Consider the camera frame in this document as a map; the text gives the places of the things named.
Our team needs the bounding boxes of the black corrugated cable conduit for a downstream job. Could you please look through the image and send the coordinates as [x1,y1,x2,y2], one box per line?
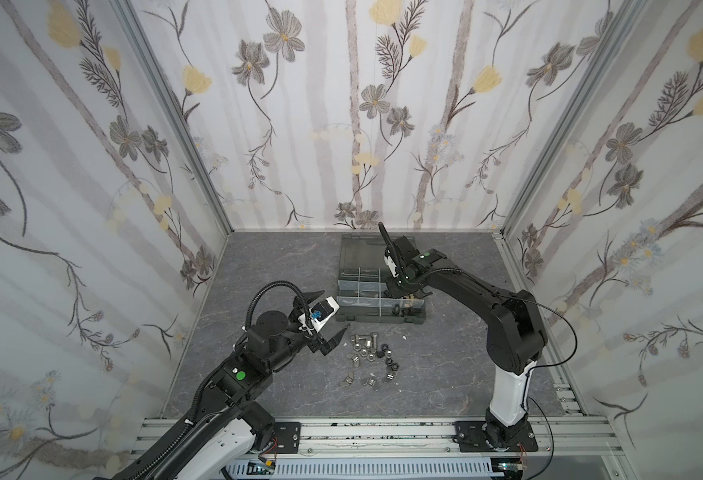
[110,413,203,480]

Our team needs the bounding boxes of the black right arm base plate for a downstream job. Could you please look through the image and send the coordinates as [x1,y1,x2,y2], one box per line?
[453,421,539,453]

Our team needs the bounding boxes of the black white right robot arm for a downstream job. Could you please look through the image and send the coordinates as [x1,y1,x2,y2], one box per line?
[377,223,547,451]

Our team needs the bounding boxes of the green plastic organizer box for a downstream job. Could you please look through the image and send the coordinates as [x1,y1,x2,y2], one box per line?
[337,234,427,325]

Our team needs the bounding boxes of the white slotted cable duct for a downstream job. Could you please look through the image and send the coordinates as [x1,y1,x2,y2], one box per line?
[226,458,505,479]

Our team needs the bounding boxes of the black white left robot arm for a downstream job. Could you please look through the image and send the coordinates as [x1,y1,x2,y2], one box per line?
[114,297,346,479]

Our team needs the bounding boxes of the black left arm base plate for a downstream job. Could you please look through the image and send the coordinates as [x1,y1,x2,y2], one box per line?
[267,422,302,455]

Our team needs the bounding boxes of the aluminium front rail frame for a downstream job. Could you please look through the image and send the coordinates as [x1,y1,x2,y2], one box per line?
[128,383,637,480]

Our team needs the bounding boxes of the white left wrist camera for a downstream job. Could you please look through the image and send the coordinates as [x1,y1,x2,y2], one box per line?
[305,296,340,332]

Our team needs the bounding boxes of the black nut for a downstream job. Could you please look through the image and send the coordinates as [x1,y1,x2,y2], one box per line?
[385,358,399,371]

